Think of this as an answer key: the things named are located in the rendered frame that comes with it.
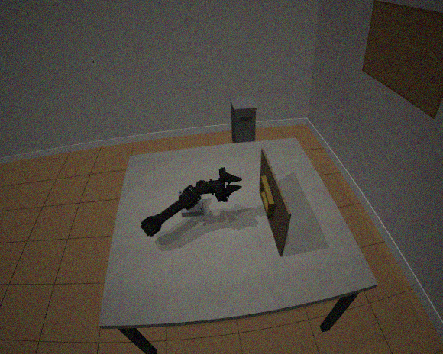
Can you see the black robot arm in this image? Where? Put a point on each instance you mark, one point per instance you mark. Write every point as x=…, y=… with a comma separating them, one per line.
x=188, y=200

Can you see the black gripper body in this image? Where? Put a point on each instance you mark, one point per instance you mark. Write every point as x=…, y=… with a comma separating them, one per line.
x=222, y=180

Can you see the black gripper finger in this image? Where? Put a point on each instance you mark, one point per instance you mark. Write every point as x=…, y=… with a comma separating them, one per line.
x=232, y=188
x=232, y=178

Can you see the crooked picture frame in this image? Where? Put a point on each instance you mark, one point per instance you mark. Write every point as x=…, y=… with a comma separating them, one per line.
x=267, y=197

